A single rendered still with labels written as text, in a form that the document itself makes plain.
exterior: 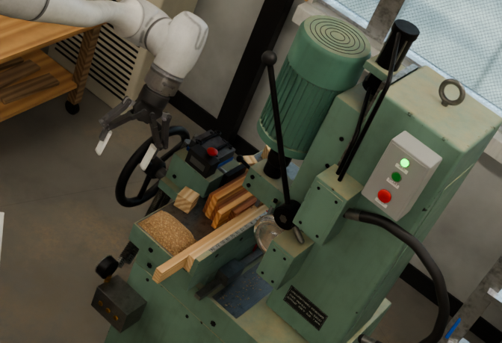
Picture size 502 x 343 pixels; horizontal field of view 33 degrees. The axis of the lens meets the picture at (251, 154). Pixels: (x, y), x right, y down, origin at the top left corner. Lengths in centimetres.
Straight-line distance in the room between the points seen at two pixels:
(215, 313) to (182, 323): 14
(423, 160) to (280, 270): 48
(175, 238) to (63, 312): 105
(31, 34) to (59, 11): 151
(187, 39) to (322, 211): 56
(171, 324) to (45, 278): 92
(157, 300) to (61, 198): 121
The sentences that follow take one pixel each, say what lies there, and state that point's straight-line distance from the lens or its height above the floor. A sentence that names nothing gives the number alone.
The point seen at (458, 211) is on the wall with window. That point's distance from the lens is 353.
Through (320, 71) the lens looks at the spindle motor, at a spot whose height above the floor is 145.
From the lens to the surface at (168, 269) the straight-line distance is 202.
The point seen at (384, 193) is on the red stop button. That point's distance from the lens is 179.
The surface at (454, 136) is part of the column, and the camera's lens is 178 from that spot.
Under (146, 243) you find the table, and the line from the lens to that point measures 215.
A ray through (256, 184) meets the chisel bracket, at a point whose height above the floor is 104.
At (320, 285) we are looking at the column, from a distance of 209.
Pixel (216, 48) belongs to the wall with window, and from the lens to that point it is 383.
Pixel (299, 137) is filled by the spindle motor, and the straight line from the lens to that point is 200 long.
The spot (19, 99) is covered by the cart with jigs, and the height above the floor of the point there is 18.
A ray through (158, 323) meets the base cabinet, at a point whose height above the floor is 59.
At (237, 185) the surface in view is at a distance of 225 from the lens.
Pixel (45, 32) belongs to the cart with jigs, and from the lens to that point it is 338.
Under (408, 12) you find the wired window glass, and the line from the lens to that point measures 339.
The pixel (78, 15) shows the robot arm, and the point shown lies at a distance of 188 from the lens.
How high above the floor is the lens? 240
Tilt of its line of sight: 37 degrees down
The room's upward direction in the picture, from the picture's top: 24 degrees clockwise
